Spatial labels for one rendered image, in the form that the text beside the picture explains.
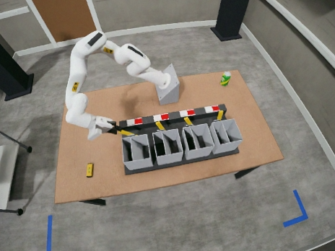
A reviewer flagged green and yellow drink can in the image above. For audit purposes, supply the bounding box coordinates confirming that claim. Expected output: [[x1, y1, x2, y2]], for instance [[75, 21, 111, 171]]
[[220, 71, 231, 86]]

